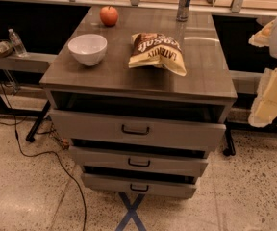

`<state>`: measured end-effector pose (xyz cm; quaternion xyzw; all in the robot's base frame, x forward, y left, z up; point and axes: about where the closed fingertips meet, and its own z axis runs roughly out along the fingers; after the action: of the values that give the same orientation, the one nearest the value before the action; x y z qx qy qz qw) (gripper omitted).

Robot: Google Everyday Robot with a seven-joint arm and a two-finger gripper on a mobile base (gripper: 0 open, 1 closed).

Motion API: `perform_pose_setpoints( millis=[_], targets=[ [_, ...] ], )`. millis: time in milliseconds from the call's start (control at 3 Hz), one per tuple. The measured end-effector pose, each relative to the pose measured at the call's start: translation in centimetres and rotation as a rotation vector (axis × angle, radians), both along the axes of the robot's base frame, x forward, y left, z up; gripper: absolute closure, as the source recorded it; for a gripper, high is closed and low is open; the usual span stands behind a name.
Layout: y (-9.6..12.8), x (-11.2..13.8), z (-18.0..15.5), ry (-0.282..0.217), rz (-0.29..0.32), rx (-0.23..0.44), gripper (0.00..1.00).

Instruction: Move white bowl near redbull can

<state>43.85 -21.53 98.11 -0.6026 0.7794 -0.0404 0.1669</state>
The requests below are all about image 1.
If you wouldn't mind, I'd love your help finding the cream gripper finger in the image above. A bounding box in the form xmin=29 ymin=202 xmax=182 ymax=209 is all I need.
xmin=248 ymin=68 xmax=277 ymax=128
xmin=248 ymin=20 xmax=274 ymax=47

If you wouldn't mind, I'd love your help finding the white ceramic bowl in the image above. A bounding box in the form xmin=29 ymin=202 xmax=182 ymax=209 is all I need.
xmin=67 ymin=34 xmax=108 ymax=66

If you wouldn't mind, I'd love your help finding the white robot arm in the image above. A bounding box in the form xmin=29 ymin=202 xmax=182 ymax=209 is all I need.
xmin=248 ymin=17 xmax=277 ymax=128

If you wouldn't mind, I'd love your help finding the redbull can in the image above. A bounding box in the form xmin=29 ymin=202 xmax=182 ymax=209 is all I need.
xmin=176 ymin=0 xmax=190 ymax=22

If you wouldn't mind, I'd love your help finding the top grey drawer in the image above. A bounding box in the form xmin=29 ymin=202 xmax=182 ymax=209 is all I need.
xmin=50 ymin=110 xmax=226 ymax=151

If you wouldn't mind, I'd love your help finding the grey drawer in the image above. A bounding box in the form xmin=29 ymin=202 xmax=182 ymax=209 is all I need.
xmin=69 ymin=146 xmax=208 ymax=177
xmin=81 ymin=173 xmax=196 ymax=199
xmin=50 ymin=110 xmax=226 ymax=151

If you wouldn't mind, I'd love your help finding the brown yellow chip bag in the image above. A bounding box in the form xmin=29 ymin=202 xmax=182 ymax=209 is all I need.
xmin=128 ymin=33 xmax=187 ymax=76

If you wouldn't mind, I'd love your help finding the grey drawer cabinet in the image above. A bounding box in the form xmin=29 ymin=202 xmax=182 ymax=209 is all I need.
xmin=40 ymin=6 xmax=237 ymax=186

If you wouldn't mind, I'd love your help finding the red apple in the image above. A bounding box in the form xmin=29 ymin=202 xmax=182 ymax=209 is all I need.
xmin=99 ymin=6 xmax=119 ymax=27

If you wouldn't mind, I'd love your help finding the bottom grey drawer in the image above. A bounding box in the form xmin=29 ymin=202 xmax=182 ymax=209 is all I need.
xmin=81 ymin=173 xmax=196 ymax=199

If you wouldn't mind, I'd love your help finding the middle grey drawer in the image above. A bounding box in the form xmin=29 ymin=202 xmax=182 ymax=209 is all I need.
xmin=69 ymin=146 xmax=208 ymax=177

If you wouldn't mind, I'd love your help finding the grey side bench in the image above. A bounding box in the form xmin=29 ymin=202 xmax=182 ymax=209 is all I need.
xmin=0 ymin=52 xmax=56 ymax=73

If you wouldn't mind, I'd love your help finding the clear plastic water bottle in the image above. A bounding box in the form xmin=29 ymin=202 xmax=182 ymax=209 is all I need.
xmin=9 ymin=29 xmax=27 ymax=57

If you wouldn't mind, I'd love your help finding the small round tray with items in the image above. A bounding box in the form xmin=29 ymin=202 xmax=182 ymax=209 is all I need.
xmin=0 ymin=40 xmax=13 ymax=58

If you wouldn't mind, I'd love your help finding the black floor cable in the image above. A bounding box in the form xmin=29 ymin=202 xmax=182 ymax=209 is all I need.
xmin=0 ymin=46 xmax=88 ymax=231

